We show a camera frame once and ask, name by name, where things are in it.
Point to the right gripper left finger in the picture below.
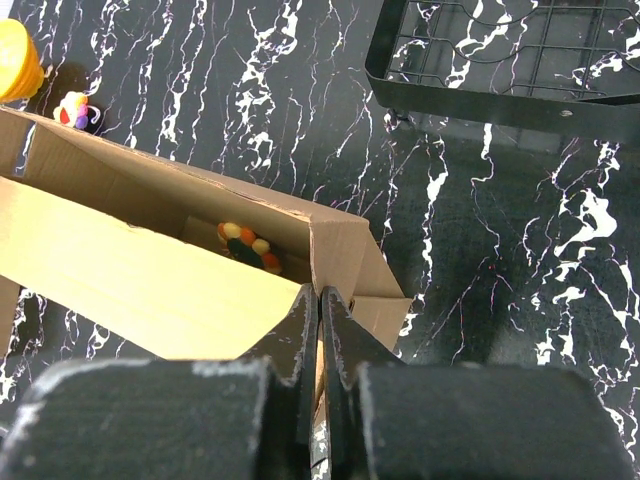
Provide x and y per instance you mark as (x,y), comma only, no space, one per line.
(248,418)

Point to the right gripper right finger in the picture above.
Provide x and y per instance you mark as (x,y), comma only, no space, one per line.
(390,420)

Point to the brown cardboard box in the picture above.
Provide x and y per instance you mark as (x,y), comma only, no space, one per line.
(129,240)

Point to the orange plush flower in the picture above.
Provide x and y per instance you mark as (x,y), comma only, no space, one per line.
(244,245)

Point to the rainbow plush flower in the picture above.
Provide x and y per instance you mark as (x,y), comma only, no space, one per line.
(75,111)

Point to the orange bowl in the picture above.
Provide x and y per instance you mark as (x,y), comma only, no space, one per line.
(21,72)

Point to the black wire dish rack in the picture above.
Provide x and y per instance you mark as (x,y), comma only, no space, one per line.
(567,67)

